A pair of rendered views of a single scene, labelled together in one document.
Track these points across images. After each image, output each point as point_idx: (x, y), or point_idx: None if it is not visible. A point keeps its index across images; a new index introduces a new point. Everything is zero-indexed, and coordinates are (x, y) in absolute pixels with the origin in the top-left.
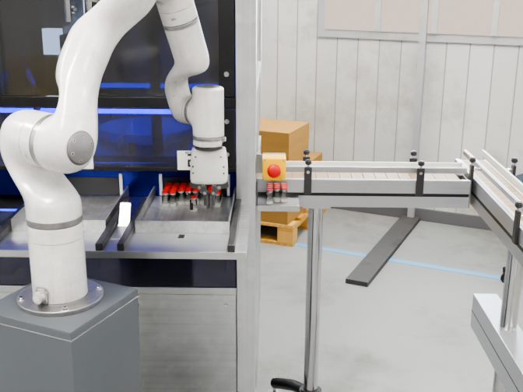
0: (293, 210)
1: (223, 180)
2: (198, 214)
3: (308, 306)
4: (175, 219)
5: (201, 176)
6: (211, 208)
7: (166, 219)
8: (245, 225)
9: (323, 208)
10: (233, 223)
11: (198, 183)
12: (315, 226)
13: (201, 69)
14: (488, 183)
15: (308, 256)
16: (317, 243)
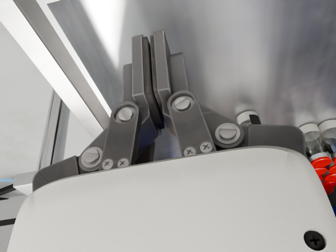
0: (27, 174)
1: (29, 215)
2: (230, 101)
3: None
4: (301, 47)
5: (213, 213)
6: (135, 36)
7: (333, 40)
8: (43, 61)
9: (19, 196)
10: (49, 28)
11: (239, 148)
12: (43, 164)
13: None
14: None
15: (61, 122)
16: (45, 140)
